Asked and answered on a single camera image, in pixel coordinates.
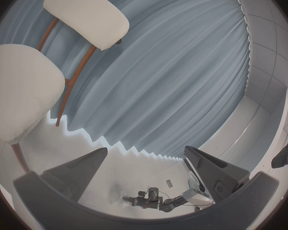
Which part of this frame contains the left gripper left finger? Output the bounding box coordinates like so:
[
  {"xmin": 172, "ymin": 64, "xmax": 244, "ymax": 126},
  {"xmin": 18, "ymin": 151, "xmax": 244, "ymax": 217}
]
[{"xmin": 41, "ymin": 147, "xmax": 108, "ymax": 203}]

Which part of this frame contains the white cushioned wooden chair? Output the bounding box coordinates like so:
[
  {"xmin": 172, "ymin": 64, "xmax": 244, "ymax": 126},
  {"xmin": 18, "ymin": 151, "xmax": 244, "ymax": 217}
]
[{"xmin": 0, "ymin": 0, "xmax": 130, "ymax": 174}]

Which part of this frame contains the white paper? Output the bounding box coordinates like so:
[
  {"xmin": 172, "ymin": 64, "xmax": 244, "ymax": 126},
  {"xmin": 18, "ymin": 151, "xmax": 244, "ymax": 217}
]
[{"xmin": 120, "ymin": 190, "xmax": 133, "ymax": 209}]

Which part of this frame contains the pale blue curtain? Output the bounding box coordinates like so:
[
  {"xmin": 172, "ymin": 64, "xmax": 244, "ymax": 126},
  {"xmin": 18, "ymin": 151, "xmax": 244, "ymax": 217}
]
[{"xmin": 0, "ymin": 0, "xmax": 251, "ymax": 160}]

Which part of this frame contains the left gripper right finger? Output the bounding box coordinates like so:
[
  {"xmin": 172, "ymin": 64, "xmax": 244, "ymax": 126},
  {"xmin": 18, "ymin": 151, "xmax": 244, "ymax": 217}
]
[{"xmin": 184, "ymin": 146, "xmax": 250, "ymax": 203}]

